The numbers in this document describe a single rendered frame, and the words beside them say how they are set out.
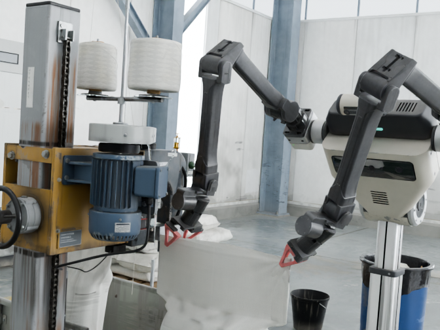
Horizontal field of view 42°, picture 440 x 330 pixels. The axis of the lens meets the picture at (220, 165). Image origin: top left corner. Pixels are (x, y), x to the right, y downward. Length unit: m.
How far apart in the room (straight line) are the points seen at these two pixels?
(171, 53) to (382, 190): 0.89
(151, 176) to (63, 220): 0.31
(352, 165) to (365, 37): 8.85
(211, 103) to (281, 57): 8.95
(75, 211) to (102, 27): 5.78
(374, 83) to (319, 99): 9.06
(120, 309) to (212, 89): 1.24
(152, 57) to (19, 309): 0.86
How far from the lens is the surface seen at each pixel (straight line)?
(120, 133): 1.61
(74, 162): 1.73
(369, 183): 2.12
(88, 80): 1.94
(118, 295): 2.66
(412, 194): 2.08
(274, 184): 10.64
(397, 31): 10.22
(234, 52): 1.80
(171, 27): 8.04
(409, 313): 3.97
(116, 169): 1.64
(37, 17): 1.82
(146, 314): 2.57
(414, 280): 3.90
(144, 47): 1.76
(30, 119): 1.80
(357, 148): 1.56
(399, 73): 1.50
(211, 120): 1.81
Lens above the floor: 1.41
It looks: 3 degrees down
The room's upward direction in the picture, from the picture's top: 4 degrees clockwise
